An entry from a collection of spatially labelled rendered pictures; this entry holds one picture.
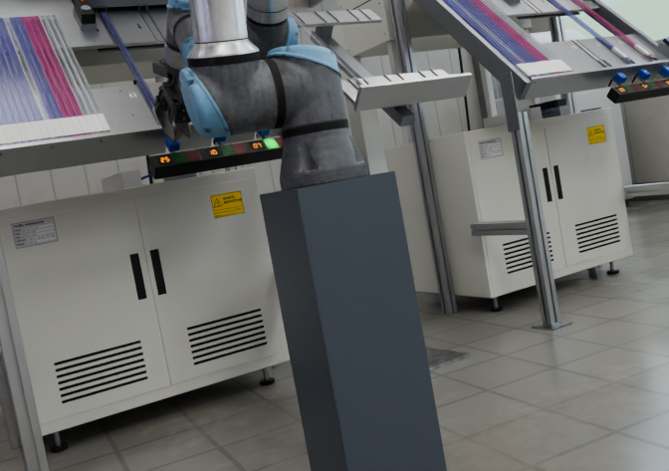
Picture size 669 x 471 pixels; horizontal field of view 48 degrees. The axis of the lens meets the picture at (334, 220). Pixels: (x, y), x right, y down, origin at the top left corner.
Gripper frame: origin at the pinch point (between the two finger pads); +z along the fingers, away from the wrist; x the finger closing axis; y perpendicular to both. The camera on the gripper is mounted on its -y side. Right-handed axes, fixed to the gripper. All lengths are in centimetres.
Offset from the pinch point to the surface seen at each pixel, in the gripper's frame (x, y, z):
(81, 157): -19.3, -2.4, 4.7
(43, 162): -27.0, -2.4, 4.6
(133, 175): -0.7, -22.8, 30.7
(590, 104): 327, -126, 126
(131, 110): -5.1, -13.0, 1.8
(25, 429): -41, 36, 41
